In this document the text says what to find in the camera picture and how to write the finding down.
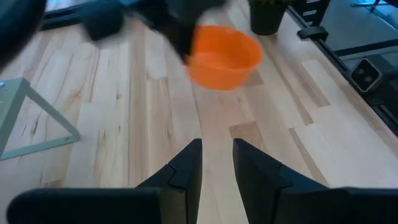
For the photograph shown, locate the pale green perforated metal shelf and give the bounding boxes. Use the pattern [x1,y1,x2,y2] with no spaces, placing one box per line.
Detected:
[0,77,81,161]

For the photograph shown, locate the small grey stereo camera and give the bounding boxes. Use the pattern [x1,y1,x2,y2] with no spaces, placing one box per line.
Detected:
[350,57,383,94]

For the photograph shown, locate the orange plastic mini bowl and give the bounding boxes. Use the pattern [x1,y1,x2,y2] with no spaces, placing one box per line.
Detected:
[185,24,264,91]

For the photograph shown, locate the black box with white labels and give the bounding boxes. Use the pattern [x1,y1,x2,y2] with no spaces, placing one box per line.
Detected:
[292,0,332,27]

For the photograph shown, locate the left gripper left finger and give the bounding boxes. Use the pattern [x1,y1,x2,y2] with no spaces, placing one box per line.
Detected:
[6,138,203,224]

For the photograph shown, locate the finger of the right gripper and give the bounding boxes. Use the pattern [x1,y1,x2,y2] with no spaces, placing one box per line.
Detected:
[79,0,191,63]
[188,17,205,55]

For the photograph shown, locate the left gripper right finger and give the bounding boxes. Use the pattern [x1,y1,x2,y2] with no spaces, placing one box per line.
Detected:
[232,138,398,224]

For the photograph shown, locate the black frame bracket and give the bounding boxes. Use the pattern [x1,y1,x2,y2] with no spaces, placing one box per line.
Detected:
[297,26,330,41]

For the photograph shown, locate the small potted green plant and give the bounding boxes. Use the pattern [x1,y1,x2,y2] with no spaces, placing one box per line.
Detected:
[248,0,289,36]

